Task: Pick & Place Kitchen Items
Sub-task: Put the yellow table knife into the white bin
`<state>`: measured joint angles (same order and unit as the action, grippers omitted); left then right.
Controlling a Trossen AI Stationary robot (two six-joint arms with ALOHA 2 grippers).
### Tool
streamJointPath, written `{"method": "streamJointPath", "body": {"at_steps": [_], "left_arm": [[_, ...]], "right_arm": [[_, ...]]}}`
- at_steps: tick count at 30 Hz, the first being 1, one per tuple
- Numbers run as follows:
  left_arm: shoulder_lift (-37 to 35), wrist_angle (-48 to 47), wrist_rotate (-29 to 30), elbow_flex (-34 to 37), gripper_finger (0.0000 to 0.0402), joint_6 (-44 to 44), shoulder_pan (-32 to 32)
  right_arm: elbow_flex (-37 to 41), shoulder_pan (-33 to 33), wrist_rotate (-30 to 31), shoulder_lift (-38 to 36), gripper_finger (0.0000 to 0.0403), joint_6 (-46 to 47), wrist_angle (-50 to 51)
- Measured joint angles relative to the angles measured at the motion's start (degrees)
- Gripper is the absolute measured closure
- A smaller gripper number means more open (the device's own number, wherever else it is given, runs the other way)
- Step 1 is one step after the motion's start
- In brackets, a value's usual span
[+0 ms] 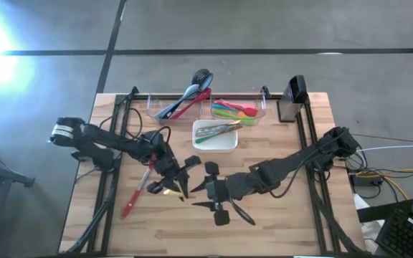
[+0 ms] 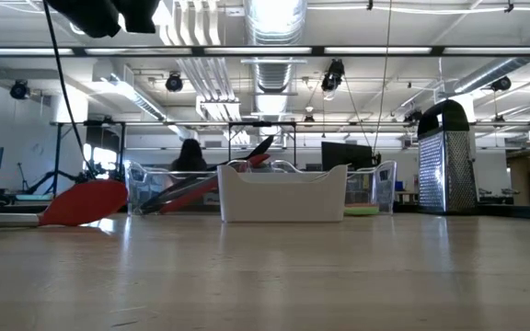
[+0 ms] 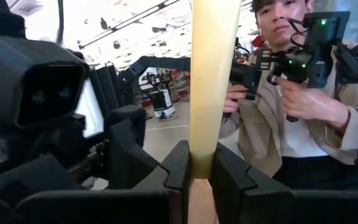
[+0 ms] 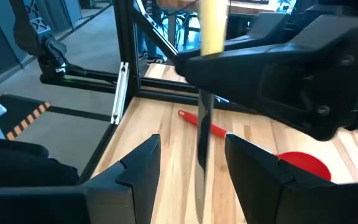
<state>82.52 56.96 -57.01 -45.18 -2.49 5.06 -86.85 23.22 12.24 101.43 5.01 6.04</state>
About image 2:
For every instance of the white plastic bin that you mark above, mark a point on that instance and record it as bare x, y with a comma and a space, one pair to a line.
283, 197

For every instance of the black computer monitor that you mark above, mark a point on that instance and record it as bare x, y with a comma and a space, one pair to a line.
348, 155

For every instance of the silver ribbed ventilation duct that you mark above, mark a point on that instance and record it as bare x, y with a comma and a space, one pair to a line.
274, 46

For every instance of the black slotted spoon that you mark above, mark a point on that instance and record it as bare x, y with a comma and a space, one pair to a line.
260, 146

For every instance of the black crossbar with LED strips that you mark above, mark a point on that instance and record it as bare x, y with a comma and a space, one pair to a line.
437, 50

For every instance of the person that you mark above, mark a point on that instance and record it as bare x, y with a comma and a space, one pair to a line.
189, 156

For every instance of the clear plastic bin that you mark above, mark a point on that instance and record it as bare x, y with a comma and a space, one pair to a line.
384, 184
145, 184

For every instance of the black background robot arm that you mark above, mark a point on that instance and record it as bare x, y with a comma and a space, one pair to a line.
49, 177

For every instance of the black workstation frame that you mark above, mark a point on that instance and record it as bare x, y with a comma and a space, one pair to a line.
57, 156

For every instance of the white rectangular air duct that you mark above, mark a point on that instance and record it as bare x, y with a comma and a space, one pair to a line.
122, 92

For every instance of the black round spotlight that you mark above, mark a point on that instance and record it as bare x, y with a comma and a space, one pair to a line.
174, 83
333, 76
19, 89
501, 83

